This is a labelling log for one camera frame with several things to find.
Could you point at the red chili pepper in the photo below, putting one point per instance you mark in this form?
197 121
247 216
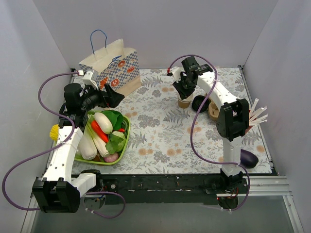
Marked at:
99 131

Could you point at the yellow corn toy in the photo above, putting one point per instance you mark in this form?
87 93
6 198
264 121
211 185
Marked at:
54 132

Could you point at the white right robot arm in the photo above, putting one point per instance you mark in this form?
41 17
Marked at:
233 119

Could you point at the pink onion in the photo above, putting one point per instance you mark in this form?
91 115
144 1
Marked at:
111 158

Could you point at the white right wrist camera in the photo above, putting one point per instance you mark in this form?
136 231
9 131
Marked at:
175 72

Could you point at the brown cardboard cup carrier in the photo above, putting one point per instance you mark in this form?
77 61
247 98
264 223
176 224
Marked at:
213 111

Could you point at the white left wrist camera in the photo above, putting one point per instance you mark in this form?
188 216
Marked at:
88 78

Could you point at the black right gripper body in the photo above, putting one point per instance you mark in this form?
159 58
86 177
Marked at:
183 85

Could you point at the green vegetable basket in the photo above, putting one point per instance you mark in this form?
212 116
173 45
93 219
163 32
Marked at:
85 124

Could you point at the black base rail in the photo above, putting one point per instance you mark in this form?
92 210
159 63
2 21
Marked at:
165 188

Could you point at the blue checkered paper bag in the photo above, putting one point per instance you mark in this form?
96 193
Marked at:
115 65

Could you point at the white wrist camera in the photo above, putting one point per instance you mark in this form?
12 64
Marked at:
88 78
175 72

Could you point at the green leafy vegetable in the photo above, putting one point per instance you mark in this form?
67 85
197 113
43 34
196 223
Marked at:
115 117

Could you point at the green cabbage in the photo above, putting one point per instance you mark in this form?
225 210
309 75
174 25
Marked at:
116 142

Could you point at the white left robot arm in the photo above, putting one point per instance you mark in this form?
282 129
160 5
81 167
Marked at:
57 192

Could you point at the purple eggplant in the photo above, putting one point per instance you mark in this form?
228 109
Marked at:
248 159

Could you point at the white radish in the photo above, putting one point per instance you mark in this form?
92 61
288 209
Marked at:
86 147
103 122

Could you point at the brown paper coffee cup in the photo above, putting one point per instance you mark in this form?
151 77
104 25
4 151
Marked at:
184 103

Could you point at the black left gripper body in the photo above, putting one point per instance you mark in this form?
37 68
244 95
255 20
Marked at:
107 94

